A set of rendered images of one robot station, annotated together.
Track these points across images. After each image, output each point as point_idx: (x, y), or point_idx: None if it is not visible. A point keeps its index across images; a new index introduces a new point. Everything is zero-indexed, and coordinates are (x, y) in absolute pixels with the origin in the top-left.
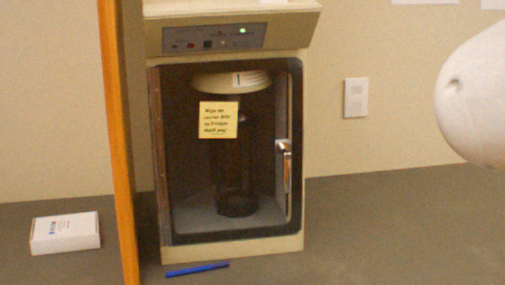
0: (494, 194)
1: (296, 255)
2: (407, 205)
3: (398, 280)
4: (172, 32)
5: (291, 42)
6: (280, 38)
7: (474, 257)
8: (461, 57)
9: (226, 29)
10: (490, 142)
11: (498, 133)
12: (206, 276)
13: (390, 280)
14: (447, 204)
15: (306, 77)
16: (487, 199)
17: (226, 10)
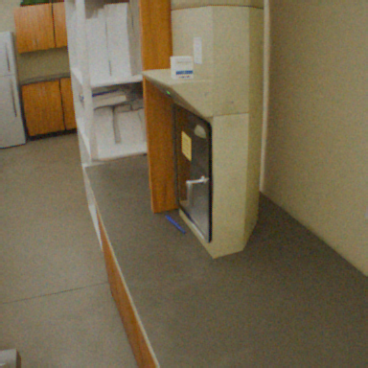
0: None
1: (205, 256)
2: (312, 303)
3: (182, 304)
4: (154, 84)
5: (194, 109)
6: (186, 103)
7: (230, 351)
8: None
9: (164, 89)
10: None
11: None
12: (172, 229)
13: (181, 301)
14: (330, 330)
15: (214, 139)
16: (358, 360)
17: (152, 77)
